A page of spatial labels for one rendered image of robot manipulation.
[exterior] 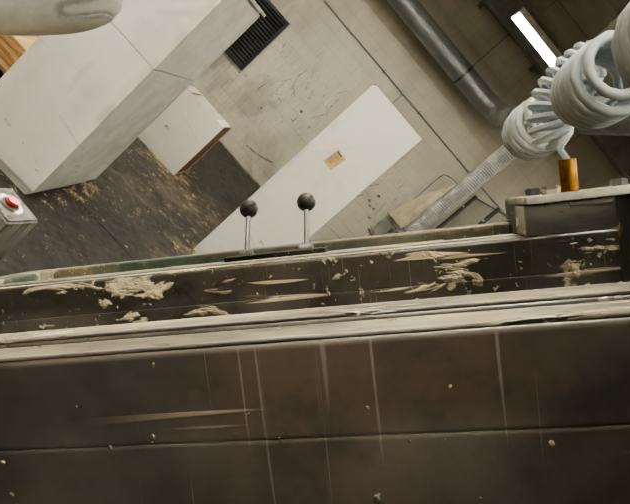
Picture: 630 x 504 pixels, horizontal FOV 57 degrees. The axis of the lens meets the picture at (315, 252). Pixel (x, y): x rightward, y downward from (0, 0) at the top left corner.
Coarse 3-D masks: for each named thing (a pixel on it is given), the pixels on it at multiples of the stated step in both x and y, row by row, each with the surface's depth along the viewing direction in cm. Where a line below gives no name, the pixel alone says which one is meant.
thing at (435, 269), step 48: (576, 48) 52; (528, 192) 58; (576, 192) 50; (624, 192) 49; (480, 240) 54; (528, 240) 53; (576, 240) 52; (0, 288) 63; (48, 288) 62; (96, 288) 61; (144, 288) 60; (192, 288) 59; (240, 288) 58; (288, 288) 57; (336, 288) 56; (384, 288) 55; (432, 288) 54; (480, 288) 54; (528, 288) 53
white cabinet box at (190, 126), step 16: (192, 96) 581; (176, 112) 585; (192, 112) 585; (208, 112) 584; (160, 128) 590; (176, 128) 589; (192, 128) 588; (208, 128) 587; (224, 128) 598; (160, 144) 593; (176, 144) 592; (192, 144) 591; (208, 144) 607; (160, 160) 597; (176, 160) 596; (192, 160) 615
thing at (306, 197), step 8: (304, 200) 114; (312, 200) 114; (304, 208) 114; (312, 208) 115; (304, 216) 114; (304, 224) 113; (304, 232) 112; (304, 240) 112; (304, 248) 110; (312, 248) 110
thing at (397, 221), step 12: (432, 192) 684; (444, 192) 679; (408, 204) 686; (420, 204) 677; (432, 204) 675; (396, 216) 682; (408, 216) 674; (372, 228) 697; (384, 228) 682; (396, 228) 676; (408, 228) 652
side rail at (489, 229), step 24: (336, 240) 132; (360, 240) 131; (384, 240) 130; (408, 240) 129; (432, 240) 128; (96, 264) 148; (120, 264) 142; (144, 264) 140; (168, 264) 139; (192, 264) 138
